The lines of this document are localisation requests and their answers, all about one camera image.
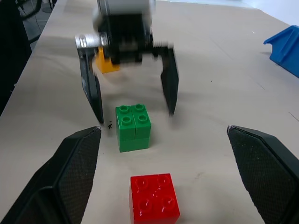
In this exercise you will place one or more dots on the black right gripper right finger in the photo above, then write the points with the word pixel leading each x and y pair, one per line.
pixel 266 172

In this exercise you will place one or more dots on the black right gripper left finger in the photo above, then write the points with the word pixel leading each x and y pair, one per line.
pixel 70 177

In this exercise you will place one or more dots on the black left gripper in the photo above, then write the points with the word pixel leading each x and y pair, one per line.
pixel 127 37

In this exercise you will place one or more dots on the yellow toy brick cube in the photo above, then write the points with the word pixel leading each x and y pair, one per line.
pixel 106 64

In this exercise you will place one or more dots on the green toy brick cube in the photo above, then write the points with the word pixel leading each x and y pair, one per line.
pixel 133 127

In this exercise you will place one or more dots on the red toy brick cube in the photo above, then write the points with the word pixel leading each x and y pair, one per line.
pixel 153 200

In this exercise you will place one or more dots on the blue plastic bin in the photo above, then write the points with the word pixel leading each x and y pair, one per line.
pixel 286 50

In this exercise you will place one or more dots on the black office chair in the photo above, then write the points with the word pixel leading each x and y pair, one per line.
pixel 12 46

